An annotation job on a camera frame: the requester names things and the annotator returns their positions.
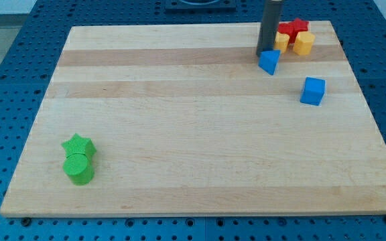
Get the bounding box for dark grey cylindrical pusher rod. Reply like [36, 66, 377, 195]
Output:
[256, 0, 283, 57]

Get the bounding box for blue triangle block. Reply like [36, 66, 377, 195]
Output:
[258, 50, 281, 75]

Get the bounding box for blue cube block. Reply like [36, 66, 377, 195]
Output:
[300, 77, 326, 106]

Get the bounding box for red star block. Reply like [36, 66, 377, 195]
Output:
[289, 18, 309, 44]

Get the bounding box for yellow block left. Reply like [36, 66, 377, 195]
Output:
[273, 32, 290, 54]

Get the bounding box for yellow hexagon block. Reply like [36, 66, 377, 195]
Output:
[293, 31, 316, 56]

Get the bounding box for wooden board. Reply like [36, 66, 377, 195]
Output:
[0, 21, 386, 218]

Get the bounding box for green star block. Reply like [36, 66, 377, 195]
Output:
[61, 133, 97, 161]

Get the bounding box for green cylinder block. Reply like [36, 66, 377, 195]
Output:
[62, 154, 94, 185]

